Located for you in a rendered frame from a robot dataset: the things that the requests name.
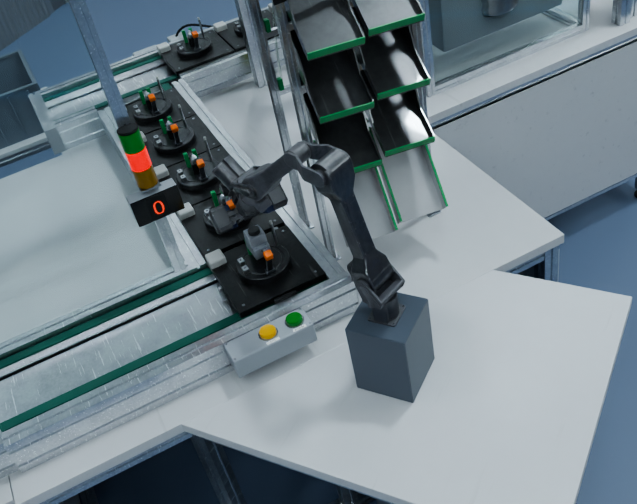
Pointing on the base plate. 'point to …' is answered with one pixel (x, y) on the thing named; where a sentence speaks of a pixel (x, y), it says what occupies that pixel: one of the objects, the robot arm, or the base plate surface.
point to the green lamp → (132, 144)
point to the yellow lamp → (146, 178)
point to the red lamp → (139, 161)
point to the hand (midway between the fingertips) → (246, 212)
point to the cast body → (255, 237)
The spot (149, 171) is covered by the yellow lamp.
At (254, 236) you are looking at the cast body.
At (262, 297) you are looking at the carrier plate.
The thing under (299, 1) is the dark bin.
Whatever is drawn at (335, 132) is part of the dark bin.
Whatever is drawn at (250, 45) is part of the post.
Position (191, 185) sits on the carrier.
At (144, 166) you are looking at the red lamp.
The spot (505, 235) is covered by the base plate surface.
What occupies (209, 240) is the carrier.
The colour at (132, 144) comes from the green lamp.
